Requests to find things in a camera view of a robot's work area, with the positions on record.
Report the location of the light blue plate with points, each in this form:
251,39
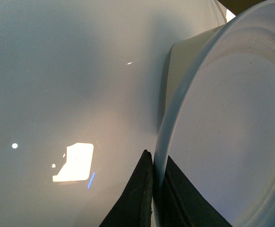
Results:
219,127

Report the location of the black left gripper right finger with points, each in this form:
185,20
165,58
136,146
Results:
179,204

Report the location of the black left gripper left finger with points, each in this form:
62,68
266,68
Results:
133,208

